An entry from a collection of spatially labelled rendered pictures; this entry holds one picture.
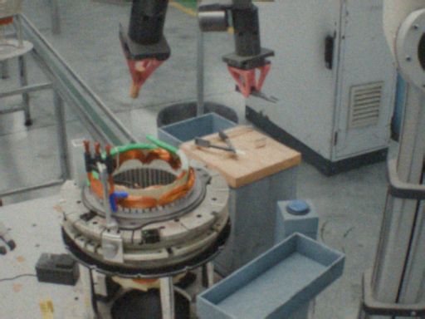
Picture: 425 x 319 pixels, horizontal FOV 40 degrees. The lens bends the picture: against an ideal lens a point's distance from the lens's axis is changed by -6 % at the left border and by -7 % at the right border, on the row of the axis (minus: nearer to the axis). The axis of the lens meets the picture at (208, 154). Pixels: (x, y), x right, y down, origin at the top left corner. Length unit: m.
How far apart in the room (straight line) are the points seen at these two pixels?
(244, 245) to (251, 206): 0.10
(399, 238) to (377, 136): 2.62
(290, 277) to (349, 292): 1.65
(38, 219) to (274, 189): 0.68
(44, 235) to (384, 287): 0.90
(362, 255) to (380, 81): 1.11
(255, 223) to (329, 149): 2.18
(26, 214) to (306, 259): 0.91
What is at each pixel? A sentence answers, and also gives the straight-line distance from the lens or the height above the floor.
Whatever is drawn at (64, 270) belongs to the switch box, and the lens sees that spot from 1.41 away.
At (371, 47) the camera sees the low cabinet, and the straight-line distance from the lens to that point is 3.43.
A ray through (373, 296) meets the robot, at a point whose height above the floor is 0.93.
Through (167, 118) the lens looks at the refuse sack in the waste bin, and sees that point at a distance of 2.98.
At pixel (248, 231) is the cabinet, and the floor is 0.92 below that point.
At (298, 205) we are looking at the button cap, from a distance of 1.20.
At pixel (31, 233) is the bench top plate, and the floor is 0.78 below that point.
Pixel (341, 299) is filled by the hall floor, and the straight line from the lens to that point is 2.63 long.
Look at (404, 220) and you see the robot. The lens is 1.07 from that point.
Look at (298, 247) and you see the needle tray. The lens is 1.09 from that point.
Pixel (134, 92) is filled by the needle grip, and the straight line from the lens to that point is 1.06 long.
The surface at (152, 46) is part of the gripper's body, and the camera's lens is 0.97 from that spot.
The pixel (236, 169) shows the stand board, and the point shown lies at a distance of 1.28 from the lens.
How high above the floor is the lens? 1.65
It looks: 26 degrees down
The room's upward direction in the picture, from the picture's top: straight up
